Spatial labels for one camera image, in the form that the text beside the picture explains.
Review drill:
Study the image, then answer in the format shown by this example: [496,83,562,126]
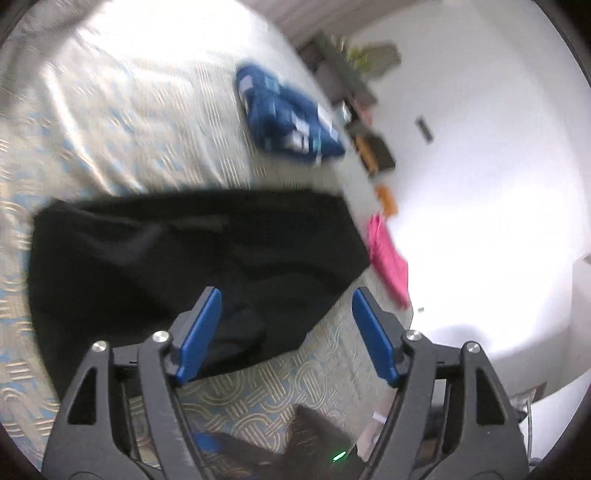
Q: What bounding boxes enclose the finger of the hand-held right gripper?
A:
[195,433,221,457]

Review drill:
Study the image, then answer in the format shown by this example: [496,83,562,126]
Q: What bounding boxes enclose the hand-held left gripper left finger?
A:
[41,286,223,480]

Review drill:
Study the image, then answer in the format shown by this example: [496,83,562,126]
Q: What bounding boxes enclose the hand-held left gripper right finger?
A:
[352,286,532,480]

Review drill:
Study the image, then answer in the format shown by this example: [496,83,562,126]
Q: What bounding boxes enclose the black pants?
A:
[28,187,372,402]

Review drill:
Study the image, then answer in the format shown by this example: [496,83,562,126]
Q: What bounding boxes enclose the pink folded garment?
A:
[367,213,411,310]

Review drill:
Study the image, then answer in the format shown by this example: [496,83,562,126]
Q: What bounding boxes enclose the orange stool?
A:
[376,185,399,215]

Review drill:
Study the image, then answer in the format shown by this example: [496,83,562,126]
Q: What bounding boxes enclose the dark chair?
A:
[353,134,398,176]

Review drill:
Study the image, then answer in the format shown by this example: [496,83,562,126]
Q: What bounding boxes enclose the navy patterned folded garment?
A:
[235,62,347,164]

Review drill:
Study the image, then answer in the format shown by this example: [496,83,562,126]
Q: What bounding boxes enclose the bed with patterned cover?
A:
[0,0,414,480]

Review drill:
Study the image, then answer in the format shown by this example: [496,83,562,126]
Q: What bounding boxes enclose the grey dresser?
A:
[298,32,377,125]

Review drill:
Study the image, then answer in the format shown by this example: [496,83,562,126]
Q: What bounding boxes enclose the wavy edged mirror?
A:
[365,42,402,70]

